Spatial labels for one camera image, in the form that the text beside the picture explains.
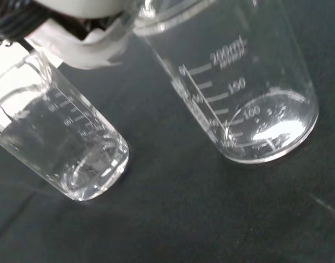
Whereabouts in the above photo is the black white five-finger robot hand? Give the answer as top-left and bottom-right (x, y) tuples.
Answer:
(0, 0), (135, 70)

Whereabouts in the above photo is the large clear glass beaker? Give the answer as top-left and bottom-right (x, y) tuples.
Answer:
(133, 0), (320, 165)

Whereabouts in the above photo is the black bench cloth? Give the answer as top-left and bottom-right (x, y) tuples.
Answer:
(0, 0), (335, 263)

